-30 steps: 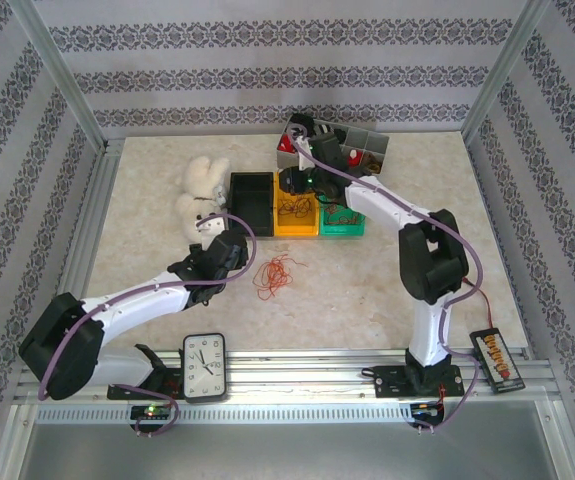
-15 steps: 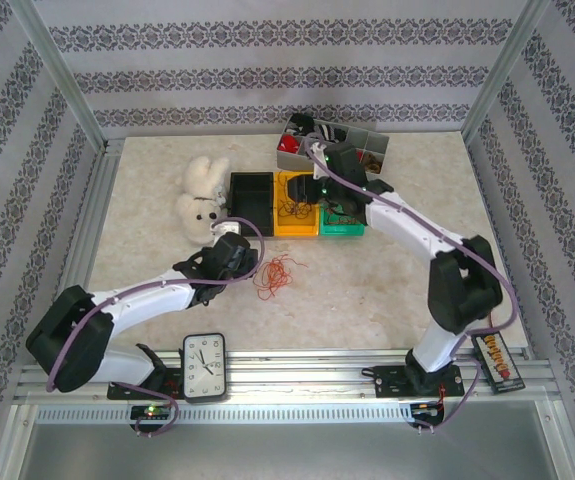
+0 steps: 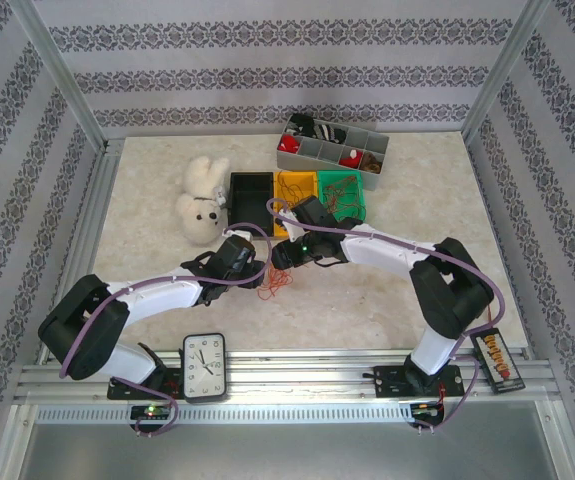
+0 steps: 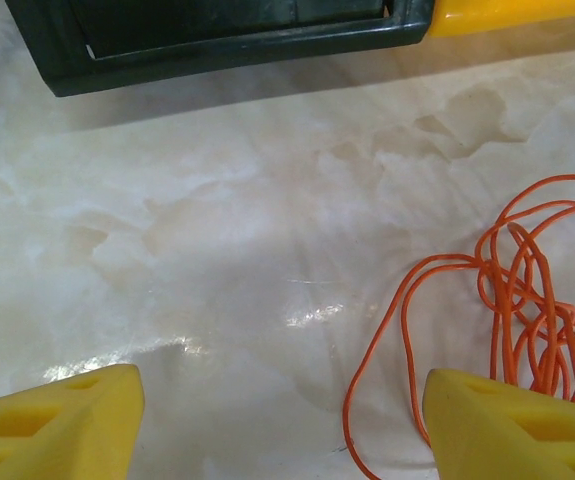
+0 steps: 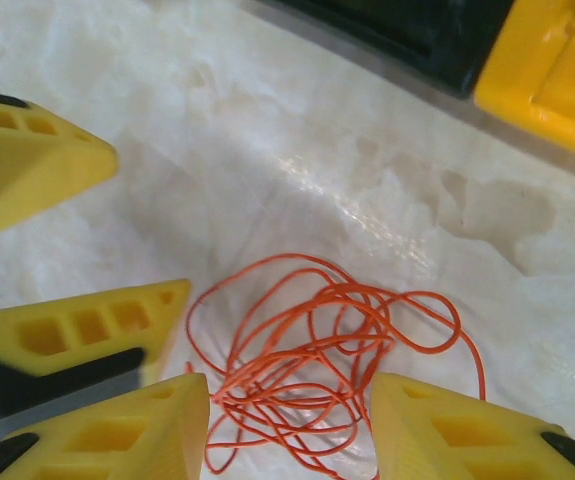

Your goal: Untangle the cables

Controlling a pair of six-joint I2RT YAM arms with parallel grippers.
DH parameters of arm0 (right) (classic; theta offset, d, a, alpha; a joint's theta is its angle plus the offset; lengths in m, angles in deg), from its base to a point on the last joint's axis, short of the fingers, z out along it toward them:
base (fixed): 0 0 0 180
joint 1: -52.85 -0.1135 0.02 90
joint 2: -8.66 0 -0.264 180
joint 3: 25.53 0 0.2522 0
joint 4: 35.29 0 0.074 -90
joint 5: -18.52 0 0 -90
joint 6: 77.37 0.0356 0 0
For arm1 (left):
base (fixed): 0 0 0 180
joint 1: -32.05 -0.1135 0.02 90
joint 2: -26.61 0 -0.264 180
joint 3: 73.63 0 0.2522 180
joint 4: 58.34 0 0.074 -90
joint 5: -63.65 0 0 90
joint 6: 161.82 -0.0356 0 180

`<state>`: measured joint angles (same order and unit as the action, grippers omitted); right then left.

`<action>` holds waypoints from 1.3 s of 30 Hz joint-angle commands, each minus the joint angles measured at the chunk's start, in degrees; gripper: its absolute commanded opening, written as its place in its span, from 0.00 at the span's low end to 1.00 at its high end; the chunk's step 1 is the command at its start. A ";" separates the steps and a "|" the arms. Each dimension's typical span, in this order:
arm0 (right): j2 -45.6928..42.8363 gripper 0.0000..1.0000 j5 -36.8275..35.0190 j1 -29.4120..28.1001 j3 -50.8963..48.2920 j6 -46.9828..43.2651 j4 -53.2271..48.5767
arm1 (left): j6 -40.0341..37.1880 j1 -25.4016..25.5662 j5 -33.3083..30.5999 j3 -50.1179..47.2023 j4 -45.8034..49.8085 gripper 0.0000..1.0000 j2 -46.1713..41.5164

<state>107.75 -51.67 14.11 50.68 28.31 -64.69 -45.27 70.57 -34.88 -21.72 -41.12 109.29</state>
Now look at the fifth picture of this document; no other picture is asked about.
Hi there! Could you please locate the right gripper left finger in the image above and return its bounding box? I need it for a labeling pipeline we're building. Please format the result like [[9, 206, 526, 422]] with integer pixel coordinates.
[[0, 371, 212, 480]]

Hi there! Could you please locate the orange thin cable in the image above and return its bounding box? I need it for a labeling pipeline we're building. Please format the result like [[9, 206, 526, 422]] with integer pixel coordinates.
[[184, 252, 487, 479]]

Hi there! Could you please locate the black plastic bin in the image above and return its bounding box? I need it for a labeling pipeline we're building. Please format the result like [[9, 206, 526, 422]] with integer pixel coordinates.
[[260, 0, 516, 100]]

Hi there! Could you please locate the yellow plastic bin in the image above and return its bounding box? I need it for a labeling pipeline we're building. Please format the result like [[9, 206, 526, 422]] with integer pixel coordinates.
[[473, 0, 575, 167]]

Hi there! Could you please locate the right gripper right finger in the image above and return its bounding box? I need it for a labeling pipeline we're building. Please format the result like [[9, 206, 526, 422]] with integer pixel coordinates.
[[368, 371, 575, 480]]

